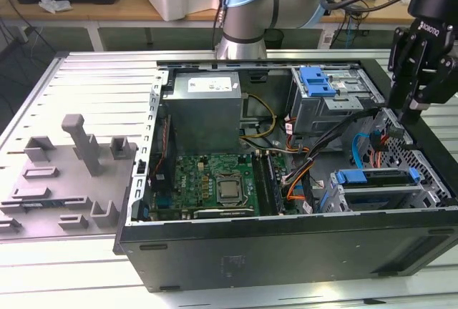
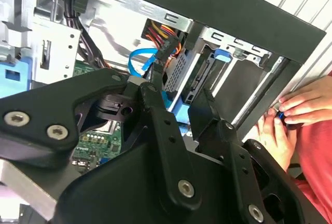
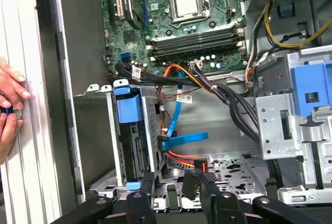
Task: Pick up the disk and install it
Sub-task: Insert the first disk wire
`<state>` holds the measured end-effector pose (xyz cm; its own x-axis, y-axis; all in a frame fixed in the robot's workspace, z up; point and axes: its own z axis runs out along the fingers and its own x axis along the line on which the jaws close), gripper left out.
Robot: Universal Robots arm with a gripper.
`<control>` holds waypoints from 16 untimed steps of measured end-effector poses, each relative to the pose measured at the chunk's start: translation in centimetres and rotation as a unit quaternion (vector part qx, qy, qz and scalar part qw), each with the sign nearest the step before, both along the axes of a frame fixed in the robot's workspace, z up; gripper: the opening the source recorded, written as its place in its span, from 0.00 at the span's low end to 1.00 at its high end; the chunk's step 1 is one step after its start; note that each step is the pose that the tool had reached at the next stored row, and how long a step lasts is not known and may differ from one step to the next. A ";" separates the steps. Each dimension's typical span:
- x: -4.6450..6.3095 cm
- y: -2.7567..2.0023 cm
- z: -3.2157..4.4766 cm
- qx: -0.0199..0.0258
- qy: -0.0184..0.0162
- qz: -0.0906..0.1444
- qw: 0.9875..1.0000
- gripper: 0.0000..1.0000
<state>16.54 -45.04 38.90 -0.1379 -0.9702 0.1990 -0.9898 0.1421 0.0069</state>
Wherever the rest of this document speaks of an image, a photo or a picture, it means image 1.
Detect yellow power wires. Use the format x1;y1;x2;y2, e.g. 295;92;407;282
240;93;277;142

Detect grey parts rack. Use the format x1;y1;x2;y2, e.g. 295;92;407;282
0;114;140;241

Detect crumpled white paper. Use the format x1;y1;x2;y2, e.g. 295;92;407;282
37;0;74;15

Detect blue data wire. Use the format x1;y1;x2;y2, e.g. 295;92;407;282
351;129;371;170

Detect wooden desk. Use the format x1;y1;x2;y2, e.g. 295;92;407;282
0;0;458;52

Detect orange yellow wire bundle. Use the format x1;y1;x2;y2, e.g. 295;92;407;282
284;160;316;203

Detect black PC case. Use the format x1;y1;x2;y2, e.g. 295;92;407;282
112;57;458;294

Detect blue drive latch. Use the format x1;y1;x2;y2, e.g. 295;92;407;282
299;67;339;98

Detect green motherboard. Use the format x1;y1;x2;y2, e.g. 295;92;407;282
148;151;287;221

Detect orange power wire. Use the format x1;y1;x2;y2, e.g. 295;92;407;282
370;124;405;163

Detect black graphics card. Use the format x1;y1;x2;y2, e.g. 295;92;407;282
192;207;256;220

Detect grey power supply unit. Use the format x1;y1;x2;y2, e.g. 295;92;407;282
161;72;245;157

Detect metal optical drive cage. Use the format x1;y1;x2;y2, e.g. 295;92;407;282
288;67;386;139

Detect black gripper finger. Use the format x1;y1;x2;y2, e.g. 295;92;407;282
388;26;427;109
399;54;458;124

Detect black cable bundle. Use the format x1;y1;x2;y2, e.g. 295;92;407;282
284;106;386;185

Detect metal disk bay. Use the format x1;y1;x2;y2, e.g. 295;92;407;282
316;167;451;214

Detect CPU socket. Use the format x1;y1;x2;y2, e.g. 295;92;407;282
213;172;248;207

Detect silver CPU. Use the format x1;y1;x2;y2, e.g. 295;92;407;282
218;180;241;199

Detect black mesh bin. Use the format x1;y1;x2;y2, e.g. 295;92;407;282
265;29;284;51

